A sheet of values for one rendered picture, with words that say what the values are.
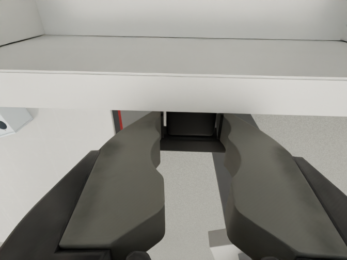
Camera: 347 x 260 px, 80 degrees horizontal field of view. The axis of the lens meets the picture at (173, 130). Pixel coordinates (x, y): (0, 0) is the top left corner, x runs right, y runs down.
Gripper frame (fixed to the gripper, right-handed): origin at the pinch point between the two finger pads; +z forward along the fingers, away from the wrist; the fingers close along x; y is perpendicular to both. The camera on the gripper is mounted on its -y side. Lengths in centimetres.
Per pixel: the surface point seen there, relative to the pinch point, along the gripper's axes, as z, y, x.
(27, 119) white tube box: 13.6, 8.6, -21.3
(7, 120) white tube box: 11.1, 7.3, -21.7
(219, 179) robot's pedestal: 37, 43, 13
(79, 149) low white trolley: 14.6, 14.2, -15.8
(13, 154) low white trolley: 14.6, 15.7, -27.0
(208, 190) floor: 91, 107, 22
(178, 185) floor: 91, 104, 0
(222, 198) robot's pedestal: 30, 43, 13
